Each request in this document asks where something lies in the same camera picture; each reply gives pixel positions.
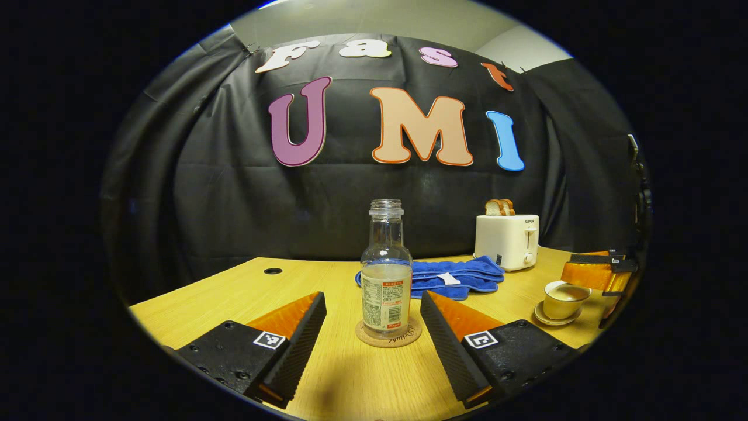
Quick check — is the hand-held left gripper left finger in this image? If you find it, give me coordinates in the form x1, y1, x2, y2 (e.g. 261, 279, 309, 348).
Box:
175, 291, 328, 410

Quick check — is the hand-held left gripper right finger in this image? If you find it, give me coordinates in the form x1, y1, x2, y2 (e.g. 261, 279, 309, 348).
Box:
420, 291, 579, 410

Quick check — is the round cork coaster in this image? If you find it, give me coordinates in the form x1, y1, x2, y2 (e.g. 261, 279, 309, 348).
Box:
355, 319, 423, 349

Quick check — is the white teacup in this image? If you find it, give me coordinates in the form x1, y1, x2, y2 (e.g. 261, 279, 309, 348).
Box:
543, 281, 592, 320

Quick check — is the clear plastic water bottle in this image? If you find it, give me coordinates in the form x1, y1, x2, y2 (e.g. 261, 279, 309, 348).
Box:
360, 199, 414, 340

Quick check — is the white saucer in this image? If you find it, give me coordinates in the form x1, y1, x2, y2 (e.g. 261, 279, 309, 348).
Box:
534, 301, 583, 326

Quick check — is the blue towel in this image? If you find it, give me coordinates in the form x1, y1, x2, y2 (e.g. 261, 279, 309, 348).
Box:
355, 256, 505, 301

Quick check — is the white toaster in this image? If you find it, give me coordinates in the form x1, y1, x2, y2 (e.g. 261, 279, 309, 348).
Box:
474, 214, 541, 272

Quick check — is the black backdrop cloth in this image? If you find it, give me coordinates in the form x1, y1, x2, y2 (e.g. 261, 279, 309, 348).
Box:
101, 23, 649, 305

